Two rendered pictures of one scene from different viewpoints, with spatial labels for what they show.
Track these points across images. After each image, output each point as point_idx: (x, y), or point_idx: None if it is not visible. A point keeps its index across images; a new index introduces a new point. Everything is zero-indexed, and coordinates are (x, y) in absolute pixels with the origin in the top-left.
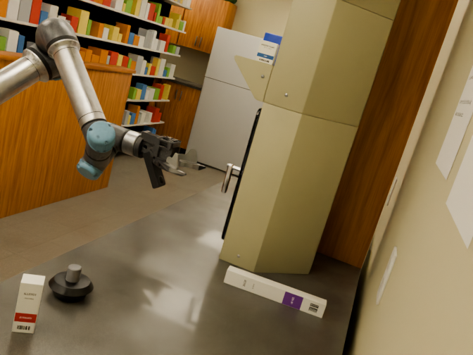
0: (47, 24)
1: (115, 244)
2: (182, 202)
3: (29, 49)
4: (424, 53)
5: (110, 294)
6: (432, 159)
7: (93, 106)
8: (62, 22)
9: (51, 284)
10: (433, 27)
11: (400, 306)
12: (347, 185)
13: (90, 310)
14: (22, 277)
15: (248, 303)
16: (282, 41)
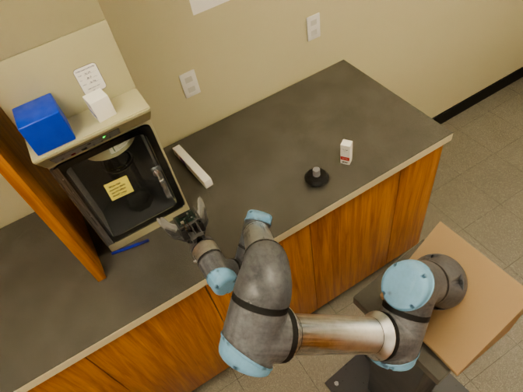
0: (283, 261)
1: None
2: (127, 320)
3: (294, 317)
4: None
5: (294, 179)
6: (173, 24)
7: (257, 223)
8: (262, 254)
9: (328, 175)
10: None
11: (254, 37)
12: (47, 168)
13: (310, 168)
14: (350, 144)
15: (215, 165)
16: (126, 66)
